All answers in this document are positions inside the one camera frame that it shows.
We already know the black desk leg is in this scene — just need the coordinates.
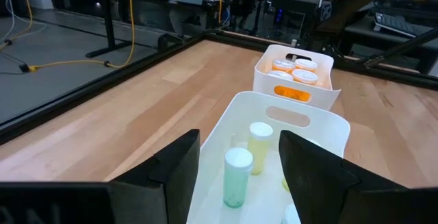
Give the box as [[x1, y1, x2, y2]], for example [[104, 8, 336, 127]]
[[84, 0, 133, 59]]

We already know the teal pill bottle white cap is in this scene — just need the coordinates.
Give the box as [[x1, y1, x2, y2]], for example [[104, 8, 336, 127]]
[[281, 202, 302, 224], [222, 147, 255, 209]]

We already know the black table edge frame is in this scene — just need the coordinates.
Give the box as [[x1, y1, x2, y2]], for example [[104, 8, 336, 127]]
[[0, 28, 438, 146]]

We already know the black frame foot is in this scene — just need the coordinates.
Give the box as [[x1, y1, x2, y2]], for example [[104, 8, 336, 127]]
[[157, 33, 185, 52]]

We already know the black keyboard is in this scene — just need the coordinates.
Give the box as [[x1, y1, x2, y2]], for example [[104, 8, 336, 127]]
[[372, 12, 427, 38]]

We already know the white plastic bin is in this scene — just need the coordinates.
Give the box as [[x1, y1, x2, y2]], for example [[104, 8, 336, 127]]
[[186, 91, 351, 224], [252, 44, 342, 111]]

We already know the person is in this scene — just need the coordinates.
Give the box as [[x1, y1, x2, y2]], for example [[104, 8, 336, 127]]
[[167, 0, 209, 36]]

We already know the black diagonal rod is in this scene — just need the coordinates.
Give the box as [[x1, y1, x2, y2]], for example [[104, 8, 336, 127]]
[[364, 27, 438, 69]]

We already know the white cable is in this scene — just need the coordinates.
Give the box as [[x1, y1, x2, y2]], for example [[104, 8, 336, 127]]
[[0, 0, 49, 47]]

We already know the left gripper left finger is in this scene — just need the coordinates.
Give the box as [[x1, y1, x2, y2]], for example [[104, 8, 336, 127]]
[[109, 129, 201, 224]]

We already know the long yellow cable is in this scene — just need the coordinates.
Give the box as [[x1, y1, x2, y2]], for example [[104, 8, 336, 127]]
[[20, 0, 137, 73]]

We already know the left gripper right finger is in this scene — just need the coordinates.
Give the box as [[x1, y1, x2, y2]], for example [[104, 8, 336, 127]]
[[279, 130, 410, 224]]

